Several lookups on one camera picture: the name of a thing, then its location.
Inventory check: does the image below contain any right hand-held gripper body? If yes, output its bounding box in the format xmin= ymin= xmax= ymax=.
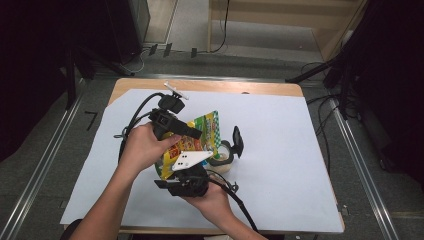
xmin=166 ymin=150 xmax=214 ymax=198

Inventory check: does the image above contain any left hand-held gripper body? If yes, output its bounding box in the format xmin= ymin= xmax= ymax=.
xmin=148 ymin=80 xmax=190 ymax=141

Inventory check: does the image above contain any yellow green spout pouch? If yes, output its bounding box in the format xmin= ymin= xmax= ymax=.
xmin=154 ymin=110 xmax=222 ymax=181

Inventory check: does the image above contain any clear jar with black lid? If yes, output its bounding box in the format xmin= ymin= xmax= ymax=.
xmin=204 ymin=125 xmax=245 ymax=174

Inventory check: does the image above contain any person's right hand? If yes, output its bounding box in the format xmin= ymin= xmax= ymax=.
xmin=181 ymin=181 xmax=235 ymax=230

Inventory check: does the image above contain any person's left hand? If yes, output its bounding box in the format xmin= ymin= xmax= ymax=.
xmin=118 ymin=121 xmax=183 ymax=183

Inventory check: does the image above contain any black angled floor tape mark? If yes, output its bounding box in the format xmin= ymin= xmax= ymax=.
xmin=84 ymin=110 xmax=99 ymax=132

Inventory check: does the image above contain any black cabinet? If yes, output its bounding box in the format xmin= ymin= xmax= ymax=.
xmin=71 ymin=0 xmax=151 ymax=66

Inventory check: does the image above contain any dark cloth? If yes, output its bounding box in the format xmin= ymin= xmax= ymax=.
xmin=59 ymin=218 xmax=84 ymax=240

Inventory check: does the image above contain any black stand leg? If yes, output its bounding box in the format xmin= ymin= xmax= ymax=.
xmin=285 ymin=58 xmax=338 ymax=84

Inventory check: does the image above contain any black curtain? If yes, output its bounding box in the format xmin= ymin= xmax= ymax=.
xmin=0 ymin=0 xmax=73 ymax=161
xmin=333 ymin=0 xmax=424 ymax=188

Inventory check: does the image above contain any left hand-held gripper cable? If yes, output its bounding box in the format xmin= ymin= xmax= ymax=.
xmin=113 ymin=92 xmax=166 ymax=161

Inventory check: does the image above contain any hand-held gripper cable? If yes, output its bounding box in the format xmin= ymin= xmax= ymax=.
xmin=113 ymin=92 xmax=166 ymax=161
xmin=206 ymin=169 xmax=259 ymax=233

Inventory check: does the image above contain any right hand-held gripper cable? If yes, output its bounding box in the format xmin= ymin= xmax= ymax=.
xmin=206 ymin=169 xmax=259 ymax=233

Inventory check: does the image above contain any white floor cable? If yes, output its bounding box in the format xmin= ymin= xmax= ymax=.
xmin=119 ymin=48 xmax=149 ymax=74

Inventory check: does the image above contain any metal floor rail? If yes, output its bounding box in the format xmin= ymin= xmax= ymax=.
xmin=0 ymin=78 xmax=84 ymax=240
xmin=93 ymin=73 xmax=331 ymax=84
xmin=328 ymin=96 xmax=400 ymax=240

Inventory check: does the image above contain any black hanging cable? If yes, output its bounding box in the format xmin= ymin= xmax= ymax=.
xmin=196 ymin=0 xmax=231 ymax=54

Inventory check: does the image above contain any black floor cable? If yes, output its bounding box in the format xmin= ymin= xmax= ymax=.
xmin=306 ymin=94 xmax=341 ymax=166

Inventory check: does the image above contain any wooden frame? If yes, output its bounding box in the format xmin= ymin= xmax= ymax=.
xmin=207 ymin=0 xmax=368 ymax=63

